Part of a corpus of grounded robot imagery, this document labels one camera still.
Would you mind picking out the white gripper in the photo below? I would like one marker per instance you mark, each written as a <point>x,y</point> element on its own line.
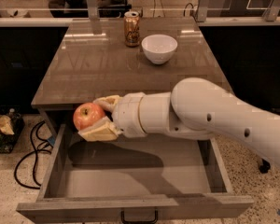
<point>127,114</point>

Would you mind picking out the red apple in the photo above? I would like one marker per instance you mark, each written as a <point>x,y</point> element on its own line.
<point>86,115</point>

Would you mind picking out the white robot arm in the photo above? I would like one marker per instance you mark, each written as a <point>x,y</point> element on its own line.
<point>194,109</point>

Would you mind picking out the grey cabinet with glossy top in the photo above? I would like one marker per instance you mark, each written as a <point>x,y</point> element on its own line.
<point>93,61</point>

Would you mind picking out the open grey top drawer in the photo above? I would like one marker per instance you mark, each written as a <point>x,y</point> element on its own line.
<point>134,181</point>

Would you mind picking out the white ceramic bowl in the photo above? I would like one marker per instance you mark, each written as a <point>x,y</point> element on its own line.
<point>159,49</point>

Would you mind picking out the gold soda can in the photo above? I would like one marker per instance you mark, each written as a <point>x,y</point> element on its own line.
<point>131,28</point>

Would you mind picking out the bin with snack bags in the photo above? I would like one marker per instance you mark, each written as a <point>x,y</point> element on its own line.
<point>11,125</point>

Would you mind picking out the black office chair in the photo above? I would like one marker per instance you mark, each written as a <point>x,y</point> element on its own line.
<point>68,8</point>

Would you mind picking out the black stand leg with caster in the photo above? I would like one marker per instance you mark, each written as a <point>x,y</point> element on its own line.
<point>264,167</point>

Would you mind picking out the left metal glass post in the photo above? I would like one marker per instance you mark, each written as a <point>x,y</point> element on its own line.
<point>93,12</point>

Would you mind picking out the metal glass post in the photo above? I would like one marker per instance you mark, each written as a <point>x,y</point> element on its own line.
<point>93,12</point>
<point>201,11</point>
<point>272,11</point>

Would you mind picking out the middle metal glass post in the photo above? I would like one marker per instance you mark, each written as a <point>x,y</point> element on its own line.
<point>201,11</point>

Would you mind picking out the right metal glass post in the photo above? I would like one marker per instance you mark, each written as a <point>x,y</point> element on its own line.
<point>272,11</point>

